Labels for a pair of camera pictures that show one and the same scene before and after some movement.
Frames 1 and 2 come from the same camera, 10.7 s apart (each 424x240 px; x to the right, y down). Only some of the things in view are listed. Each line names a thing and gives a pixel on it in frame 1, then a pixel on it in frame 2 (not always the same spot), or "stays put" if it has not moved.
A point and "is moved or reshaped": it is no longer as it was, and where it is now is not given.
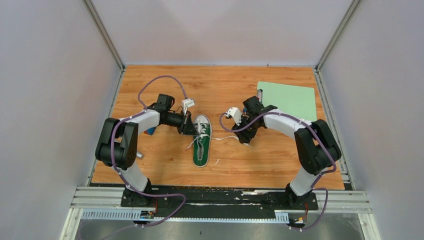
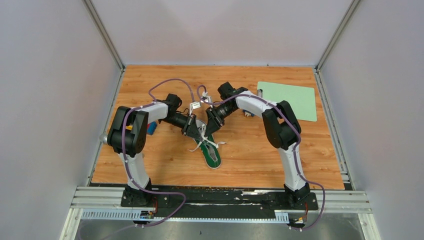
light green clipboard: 299,101 stays put
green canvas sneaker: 201,143 is moved or reshaped
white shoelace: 200,130 is moved or reshaped
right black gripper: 245,137 to 214,122
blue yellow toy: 150,131 stays put
